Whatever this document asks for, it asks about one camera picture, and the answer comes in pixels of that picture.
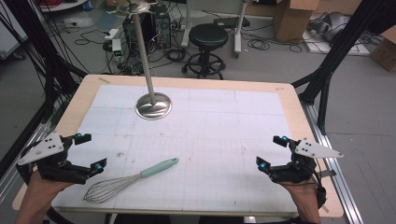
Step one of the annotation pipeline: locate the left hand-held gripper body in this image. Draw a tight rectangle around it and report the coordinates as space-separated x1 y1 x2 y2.
16 130 94 185

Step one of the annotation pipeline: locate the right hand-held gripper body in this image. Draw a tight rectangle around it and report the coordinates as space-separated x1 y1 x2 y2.
269 137 345 185

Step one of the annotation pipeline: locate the person's left hand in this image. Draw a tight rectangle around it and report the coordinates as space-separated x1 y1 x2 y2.
23 170 76 204

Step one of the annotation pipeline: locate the person's right hand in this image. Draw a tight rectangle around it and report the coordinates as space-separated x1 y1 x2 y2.
279 176 322 210

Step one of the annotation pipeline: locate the white grid mat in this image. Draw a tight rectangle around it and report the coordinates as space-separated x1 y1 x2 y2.
50 84 299 217

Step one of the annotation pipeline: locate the metal hanging stand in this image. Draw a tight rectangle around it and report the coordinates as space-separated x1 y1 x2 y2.
106 0 173 121

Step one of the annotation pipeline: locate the white power box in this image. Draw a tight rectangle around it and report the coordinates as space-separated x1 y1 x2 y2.
111 38 123 59

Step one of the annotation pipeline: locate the dark open computer case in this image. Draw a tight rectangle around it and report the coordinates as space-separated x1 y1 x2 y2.
121 13 150 60

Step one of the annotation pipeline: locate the large cardboard box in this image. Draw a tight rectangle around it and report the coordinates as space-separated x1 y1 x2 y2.
272 0 321 43

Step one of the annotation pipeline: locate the grey bag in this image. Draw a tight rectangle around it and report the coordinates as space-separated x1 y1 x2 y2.
307 11 352 43

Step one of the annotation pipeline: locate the black round stool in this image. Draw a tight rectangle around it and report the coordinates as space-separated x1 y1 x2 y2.
181 22 230 81

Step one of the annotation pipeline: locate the flat black device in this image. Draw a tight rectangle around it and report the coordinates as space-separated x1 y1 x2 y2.
213 16 251 29

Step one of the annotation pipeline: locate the white round table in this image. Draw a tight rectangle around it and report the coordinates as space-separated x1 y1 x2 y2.
39 0 89 13

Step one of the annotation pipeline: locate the black computer tower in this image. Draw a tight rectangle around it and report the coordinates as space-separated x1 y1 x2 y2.
150 4 173 49

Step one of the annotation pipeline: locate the small cardboard box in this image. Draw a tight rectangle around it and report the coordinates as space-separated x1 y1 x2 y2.
369 25 396 73

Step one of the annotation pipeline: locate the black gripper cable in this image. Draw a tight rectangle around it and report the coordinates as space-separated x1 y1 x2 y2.
312 158 323 189

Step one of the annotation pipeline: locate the aluminium rail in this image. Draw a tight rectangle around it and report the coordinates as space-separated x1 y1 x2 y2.
301 101 364 224
0 120 54 206

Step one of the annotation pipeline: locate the metal whisk with teal handle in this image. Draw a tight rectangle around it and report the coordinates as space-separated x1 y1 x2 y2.
82 157 180 204

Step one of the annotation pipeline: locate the black wrist strap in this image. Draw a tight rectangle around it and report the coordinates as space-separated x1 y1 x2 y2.
316 186 328 210

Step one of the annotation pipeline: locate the black metal frame strut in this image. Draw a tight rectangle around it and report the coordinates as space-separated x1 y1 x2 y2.
290 0 385 136

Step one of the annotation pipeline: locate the black frame with cables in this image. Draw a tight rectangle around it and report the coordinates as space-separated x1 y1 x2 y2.
0 0 89 181

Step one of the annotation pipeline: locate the coiled black floor cable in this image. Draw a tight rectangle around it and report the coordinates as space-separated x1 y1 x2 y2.
247 37 271 51

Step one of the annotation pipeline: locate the white board stand frame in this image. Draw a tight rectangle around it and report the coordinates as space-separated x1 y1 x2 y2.
180 0 252 59

